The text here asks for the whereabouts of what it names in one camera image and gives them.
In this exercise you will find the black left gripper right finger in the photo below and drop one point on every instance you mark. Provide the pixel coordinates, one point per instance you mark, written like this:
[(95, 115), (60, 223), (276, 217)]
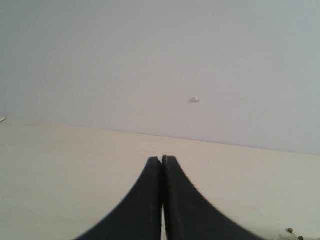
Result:
[(188, 215)]

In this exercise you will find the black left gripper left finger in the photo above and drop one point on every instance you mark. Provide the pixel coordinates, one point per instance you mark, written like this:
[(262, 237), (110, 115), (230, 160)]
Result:
[(139, 215)]

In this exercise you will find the brown beans and white crumbs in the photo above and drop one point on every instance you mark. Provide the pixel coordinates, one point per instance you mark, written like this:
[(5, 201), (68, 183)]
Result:
[(292, 235)]

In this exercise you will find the small white wall plug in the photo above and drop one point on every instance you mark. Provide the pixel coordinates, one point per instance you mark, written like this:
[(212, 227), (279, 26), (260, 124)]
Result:
[(195, 100)]

